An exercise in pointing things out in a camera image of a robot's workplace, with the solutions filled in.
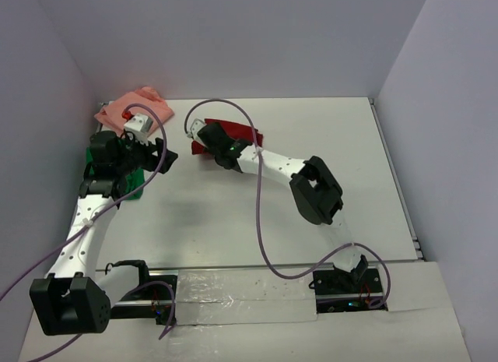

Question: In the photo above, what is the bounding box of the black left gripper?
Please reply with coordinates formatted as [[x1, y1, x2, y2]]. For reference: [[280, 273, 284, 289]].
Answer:
[[115, 132, 178, 176]]

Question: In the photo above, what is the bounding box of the red t-shirt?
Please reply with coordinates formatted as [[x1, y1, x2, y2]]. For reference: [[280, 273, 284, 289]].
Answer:
[[191, 118, 264, 155]]

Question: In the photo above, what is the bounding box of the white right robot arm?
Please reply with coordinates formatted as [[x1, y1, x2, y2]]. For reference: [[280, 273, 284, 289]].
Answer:
[[187, 119, 368, 293]]

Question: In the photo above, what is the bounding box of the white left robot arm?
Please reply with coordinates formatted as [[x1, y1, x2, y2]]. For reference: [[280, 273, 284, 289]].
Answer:
[[30, 131, 178, 336]]

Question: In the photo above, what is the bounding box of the green t-shirt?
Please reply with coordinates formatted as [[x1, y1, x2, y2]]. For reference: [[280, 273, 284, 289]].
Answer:
[[83, 147, 145, 201]]

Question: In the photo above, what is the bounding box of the pink t-shirt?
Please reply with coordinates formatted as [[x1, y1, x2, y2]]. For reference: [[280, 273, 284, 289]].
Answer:
[[94, 86, 174, 135]]

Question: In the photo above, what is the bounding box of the white cardboard front cover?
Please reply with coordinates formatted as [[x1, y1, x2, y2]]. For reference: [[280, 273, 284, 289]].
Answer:
[[15, 262, 478, 362]]

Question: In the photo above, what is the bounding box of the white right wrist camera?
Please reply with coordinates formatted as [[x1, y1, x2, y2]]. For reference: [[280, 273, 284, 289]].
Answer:
[[187, 118, 206, 143]]

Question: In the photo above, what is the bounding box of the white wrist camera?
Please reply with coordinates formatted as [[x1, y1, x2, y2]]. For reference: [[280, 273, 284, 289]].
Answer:
[[187, 118, 206, 143], [124, 114, 153, 143]]

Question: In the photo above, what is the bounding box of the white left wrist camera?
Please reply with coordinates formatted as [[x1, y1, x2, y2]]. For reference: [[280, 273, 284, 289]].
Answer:
[[124, 114, 153, 143]]

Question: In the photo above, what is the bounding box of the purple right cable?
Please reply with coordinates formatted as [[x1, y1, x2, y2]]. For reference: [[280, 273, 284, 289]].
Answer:
[[183, 99, 392, 311]]

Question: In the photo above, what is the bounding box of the purple cable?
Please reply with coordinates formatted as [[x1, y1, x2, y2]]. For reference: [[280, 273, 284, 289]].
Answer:
[[0, 103, 178, 362], [183, 99, 392, 311]]

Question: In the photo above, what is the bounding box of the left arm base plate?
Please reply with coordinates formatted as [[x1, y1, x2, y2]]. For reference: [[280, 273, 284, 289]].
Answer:
[[110, 284, 171, 325]]

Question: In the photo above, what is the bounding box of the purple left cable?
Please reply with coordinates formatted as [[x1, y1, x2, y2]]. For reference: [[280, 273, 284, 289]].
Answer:
[[0, 103, 178, 362]]

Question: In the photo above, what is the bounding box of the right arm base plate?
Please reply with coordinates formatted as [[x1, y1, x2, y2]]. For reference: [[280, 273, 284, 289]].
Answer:
[[308, 268, 384, 314]]

